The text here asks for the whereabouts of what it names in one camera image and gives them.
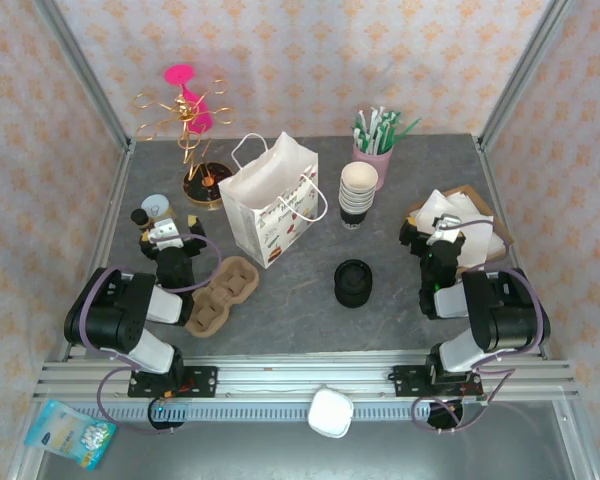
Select stack of black paper cups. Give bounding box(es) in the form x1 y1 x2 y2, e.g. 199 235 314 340
338 179 379 232

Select brown pulp cup carrier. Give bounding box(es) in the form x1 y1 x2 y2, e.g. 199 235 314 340
183 255 260 339

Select white printed paper bag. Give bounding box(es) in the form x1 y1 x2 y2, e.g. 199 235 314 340
217 130 330 270

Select black paper coffee cup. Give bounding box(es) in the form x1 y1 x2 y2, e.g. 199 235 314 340
340 160 380 197

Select white paper napkin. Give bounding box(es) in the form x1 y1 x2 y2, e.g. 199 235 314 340
412 189 495 265
442 191 507 256

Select small dark bottle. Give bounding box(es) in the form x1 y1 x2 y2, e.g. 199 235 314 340
130 208 154 233

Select gold tin can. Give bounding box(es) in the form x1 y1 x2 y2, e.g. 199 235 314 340
140 193 177 222

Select brown cardboard napkin tray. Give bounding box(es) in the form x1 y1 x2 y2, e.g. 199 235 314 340
403 183 515 263

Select pink straw holder cup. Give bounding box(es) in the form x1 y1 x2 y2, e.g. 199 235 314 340
352 141 394 192

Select pink plastic wine glass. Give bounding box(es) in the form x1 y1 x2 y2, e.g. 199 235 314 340
163 64 215 135

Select white plastic device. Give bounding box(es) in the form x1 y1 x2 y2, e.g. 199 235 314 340
307 383 355 440

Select blue snack packet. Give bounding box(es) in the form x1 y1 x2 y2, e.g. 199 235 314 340
23 398 118 472

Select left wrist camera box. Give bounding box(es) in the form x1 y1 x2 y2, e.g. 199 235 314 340
148 217 180 247

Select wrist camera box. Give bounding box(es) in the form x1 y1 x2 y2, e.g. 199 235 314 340
426 213 465 246
148 217 180 247

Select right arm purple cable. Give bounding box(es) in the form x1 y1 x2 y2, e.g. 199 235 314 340
412 217 551 434

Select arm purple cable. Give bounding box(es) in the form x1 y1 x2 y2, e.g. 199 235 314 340
412 217 551 434
74 232 225 435

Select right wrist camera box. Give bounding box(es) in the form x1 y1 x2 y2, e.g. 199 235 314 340
426 213 465 246

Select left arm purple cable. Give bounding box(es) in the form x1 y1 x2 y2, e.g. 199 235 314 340
74 232 225 435

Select gold wire cup stand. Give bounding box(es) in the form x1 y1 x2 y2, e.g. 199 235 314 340
132 78 237 212

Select aluminium table side rail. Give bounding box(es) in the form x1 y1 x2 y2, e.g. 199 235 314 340
59 141 137 362
474 137 552 359

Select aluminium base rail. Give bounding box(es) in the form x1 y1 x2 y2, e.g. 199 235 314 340
34 349 579 402

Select grey slotted cable duct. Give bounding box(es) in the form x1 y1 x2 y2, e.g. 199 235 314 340
69 399 486 424

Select aluminium frame post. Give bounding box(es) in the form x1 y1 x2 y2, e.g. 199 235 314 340
476 0 577 151
32 0 134 154

